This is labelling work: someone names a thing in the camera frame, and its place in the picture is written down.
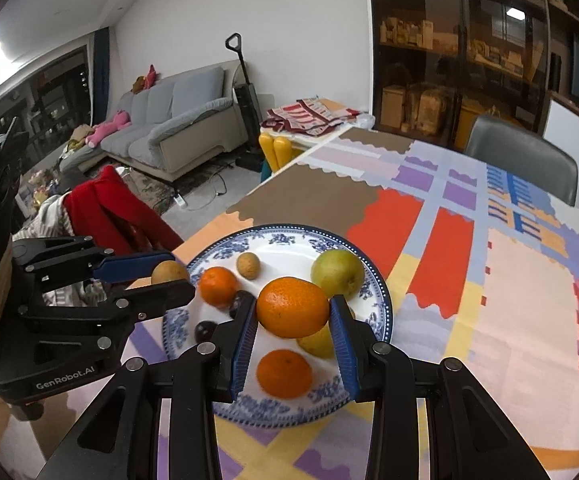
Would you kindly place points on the grey sofa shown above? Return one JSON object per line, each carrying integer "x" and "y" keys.
{"x": 179, "y": 110}

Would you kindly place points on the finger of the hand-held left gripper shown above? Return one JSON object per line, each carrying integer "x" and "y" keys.
{"x": 159, "y": 297}
{"x": 129, "y": 267}

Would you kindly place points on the small brown round fruit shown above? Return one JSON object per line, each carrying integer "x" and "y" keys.
{"x": 248, "y": 265}
{"x": 169, "y": 272}

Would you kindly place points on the white power strip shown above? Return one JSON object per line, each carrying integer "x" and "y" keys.
{"x": 182, "y": 201}

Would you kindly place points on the black upright vacuum cleaner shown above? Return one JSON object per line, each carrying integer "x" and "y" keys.
{"x": 242, "y": 110}

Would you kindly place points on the grey chair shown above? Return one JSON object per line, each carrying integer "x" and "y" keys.
{"x": 519, "y": 160}

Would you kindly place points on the pink plush toy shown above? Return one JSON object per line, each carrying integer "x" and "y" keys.
{"x": 109, "y": 127}

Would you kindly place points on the glass door cabinet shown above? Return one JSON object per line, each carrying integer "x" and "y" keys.
{"x": 444, "y": 60}

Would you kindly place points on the black bottle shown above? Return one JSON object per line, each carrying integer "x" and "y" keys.
{"x": 554, "y": 72}

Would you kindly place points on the white counter cabinet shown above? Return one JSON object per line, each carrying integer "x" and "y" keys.
{"x": 569, "y": 135}

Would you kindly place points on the yellow stool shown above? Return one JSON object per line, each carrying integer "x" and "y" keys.
{"x": 274, "y": 150}

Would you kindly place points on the white striped cloth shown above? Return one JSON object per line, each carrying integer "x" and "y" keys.
{"x": 44, "y": 220}

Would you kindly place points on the round orange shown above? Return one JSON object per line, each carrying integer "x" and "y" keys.
{"x": 284, "y": 374}

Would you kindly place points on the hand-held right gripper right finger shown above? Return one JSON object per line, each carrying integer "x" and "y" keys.
{"x": 342, "y": 345}

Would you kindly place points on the blue curtain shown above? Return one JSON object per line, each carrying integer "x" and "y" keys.
{"x": 101, "y": 65}

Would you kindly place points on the patchwork tablecloth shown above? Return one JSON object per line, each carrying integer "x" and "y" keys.
{"x": 519, "y": 310}

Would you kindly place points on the dark plum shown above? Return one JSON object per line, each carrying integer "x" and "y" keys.
{"x": 203, "y": 331}
{"x": 239, "y": 302}

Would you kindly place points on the red garment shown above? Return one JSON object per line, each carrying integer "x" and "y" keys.
{"x": 114, "y": 215}

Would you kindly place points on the oval orange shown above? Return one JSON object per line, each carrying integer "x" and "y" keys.
{"x": 293, "y": 306}

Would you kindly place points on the red plush toy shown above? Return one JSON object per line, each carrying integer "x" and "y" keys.
{"x": 147, "y": 80}

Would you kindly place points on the blue patterned white plate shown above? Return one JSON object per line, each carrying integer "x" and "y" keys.
{"x": 279, "y": 250}

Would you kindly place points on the folded red striped cloth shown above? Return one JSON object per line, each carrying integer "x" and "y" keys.
{"x": 314, "y": 115}

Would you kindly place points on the small orange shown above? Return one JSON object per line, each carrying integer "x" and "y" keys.
{"x": 218, "y": 286}

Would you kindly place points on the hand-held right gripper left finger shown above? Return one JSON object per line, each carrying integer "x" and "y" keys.
{"x": 243, "y": 345}

